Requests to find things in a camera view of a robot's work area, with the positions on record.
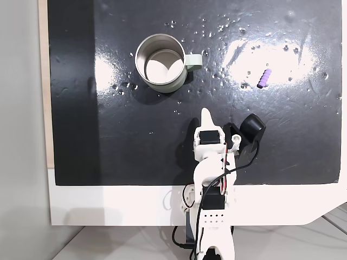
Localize black rubber mat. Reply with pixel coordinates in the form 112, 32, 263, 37
47, 0, 342, 186

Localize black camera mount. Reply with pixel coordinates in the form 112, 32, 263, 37
222, 122, 246, 147

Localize black power cable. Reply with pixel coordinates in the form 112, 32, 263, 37
172, 226, 195, 250

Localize red and white servo wires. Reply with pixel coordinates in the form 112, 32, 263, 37
219, 143, 230, 196

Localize black oval wrist camera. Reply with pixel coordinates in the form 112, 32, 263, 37
240, 113, 267, 143

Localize purple ribbed pen grip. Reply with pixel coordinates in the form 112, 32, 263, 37
256, 68, 272, 89

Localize tan wooden board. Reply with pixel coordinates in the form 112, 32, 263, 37
37, 0, 55, 169

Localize metal mug with pale handle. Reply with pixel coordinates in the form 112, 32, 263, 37
134, 33, 203, 94

